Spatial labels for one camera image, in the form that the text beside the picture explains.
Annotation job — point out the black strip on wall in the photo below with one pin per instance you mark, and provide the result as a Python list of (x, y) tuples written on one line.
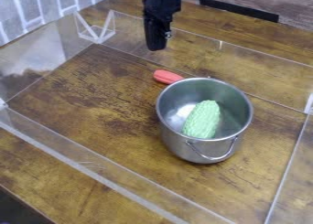
[(245, 11)]

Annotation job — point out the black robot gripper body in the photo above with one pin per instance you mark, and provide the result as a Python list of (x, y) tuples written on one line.
[(162, 10)]

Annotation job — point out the clear acrylic corner bracket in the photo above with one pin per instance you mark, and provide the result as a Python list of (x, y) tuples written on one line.
[(94, 33)]

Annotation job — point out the clear acrylic enclosure wall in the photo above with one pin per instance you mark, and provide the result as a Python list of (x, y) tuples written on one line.
[(81, 151)]

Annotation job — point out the green knitted vegetable toy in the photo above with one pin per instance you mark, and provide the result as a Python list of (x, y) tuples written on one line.
[(204, 119)]

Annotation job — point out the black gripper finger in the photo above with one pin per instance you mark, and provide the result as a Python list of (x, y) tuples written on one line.
[(156, 31)]

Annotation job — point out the orange plastic spoon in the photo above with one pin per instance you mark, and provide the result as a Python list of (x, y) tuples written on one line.
[(166, 77)]

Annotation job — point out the silver metal pot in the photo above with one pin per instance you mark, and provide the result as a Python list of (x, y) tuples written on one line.
[(174, 106)]

